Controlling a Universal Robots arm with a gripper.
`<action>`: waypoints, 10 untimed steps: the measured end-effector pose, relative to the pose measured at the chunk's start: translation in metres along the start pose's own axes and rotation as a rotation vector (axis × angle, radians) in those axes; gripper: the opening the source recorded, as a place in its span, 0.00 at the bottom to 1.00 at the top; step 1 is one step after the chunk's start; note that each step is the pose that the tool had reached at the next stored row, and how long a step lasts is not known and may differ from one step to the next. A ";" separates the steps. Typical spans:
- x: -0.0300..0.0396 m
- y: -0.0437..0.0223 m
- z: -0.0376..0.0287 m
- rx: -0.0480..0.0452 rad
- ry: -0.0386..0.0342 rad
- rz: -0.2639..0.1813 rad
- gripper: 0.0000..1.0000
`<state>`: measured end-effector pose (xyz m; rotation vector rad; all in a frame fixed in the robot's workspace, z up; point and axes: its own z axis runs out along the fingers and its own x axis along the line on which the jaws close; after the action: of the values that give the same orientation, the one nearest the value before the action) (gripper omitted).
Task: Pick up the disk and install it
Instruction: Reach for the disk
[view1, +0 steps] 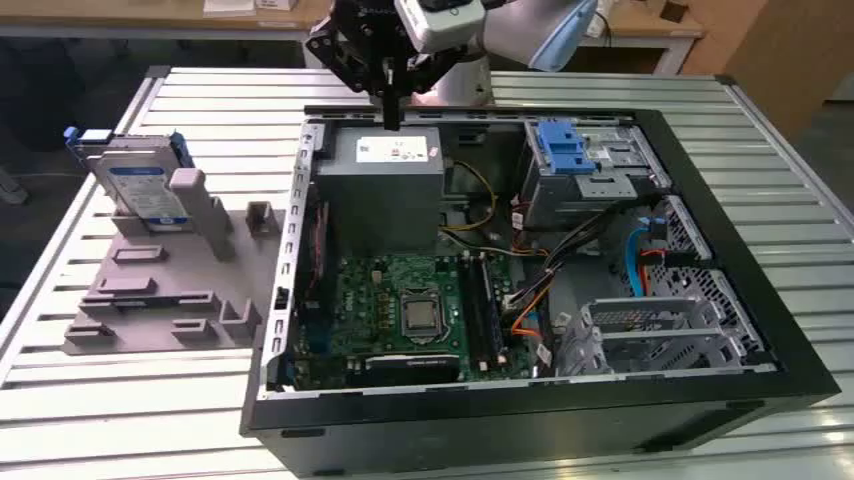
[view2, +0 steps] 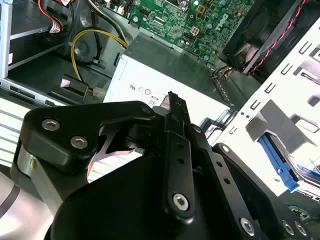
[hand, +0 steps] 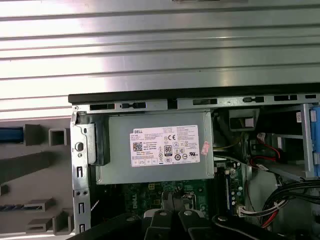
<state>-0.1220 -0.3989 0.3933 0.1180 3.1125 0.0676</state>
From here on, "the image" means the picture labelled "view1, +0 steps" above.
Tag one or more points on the green motherboard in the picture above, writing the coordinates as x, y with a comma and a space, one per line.
364, 280

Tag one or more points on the blue plastic drive latch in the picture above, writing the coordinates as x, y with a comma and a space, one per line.
561, 150

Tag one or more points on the wooden desk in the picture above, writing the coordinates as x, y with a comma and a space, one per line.
134, 15

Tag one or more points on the silver CPU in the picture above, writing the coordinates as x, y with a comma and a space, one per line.
421, 314

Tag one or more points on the metal disk bay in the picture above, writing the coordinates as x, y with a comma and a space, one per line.
668, 337

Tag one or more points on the metal optical drive cage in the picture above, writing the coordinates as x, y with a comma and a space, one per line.
601, 187

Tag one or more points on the grey parts rack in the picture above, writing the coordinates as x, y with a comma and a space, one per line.
187, 270

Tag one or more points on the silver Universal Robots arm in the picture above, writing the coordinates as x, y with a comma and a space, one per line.
468, 80

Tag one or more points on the small white box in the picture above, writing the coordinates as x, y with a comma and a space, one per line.
277, 4

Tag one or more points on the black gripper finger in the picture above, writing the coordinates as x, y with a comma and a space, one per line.
334, 55
437, 70

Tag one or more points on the black office chair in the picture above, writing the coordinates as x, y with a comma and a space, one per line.
41, 100

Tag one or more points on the hard disk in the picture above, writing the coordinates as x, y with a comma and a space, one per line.
143, 190

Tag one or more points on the black RAM stick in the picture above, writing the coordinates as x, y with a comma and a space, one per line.
490, 310

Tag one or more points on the CPU socket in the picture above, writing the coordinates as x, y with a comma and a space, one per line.
424, 292

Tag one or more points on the grey stand foot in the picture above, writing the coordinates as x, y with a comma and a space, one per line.
10, 192

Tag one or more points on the small black box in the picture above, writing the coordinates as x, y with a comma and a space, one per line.
676, 11

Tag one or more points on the white paper sheet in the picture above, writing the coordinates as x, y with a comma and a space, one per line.
229, 6

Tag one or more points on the grey power supply unit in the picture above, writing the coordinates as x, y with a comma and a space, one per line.
381, 210

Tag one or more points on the black open PC case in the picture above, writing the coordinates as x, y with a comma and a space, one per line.
468, 430

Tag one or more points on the black graphics card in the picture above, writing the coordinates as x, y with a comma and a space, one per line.
408, 370

